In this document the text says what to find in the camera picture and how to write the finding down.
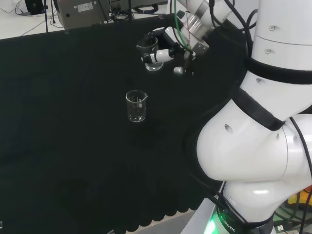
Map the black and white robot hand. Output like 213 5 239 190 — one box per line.
140 26 196 78

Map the clear glass beaker with printed scale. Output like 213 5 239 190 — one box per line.
136 36 164 72

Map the clear glass beaker with spout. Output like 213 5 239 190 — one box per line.
125 90 149 122

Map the grey metal equipment box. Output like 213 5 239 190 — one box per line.
54 0 110 29

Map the dark tripod pole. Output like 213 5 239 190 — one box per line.
43 0 49 33

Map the black bench cloth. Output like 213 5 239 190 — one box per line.
0 13 254 232

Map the black device on floor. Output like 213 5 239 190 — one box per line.
25 0 46 15

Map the green cable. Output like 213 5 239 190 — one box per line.
173 0 196 56

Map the black coiled cable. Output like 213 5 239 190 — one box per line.
133 5 158 15

